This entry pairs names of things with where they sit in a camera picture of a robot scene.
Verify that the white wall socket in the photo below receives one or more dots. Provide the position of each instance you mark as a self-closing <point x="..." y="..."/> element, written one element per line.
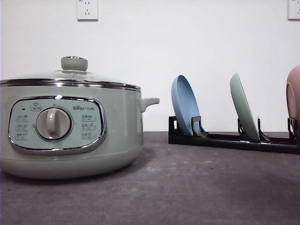
<point x="87" y="11"/>
<point x="293" y="10"/>

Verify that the pink plate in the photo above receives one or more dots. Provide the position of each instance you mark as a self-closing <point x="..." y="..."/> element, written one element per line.
<point x="293" y="97"/>

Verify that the green plate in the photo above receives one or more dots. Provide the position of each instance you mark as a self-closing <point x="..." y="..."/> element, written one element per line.
<point x="243" y="109"/>

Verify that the black plate rack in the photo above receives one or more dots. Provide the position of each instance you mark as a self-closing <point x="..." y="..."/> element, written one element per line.
<point x="287" y="145"/>

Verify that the blue plate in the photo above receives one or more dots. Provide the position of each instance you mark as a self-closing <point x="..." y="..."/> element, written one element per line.
<point x="185" y="101"/>

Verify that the white wall socket right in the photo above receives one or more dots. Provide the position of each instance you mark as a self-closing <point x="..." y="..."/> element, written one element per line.
<point x="293" y="10"/>

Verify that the white wall socket left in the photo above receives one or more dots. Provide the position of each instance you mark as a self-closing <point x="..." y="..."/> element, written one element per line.
<point x="87" y="11"/>

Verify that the green electric steamer pot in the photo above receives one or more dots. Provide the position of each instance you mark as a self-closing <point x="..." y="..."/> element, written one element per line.
<point x="69" y="128"/>

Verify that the glass steamer lid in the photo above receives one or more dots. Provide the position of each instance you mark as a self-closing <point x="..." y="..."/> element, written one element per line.
<point x="74" y="73"/>

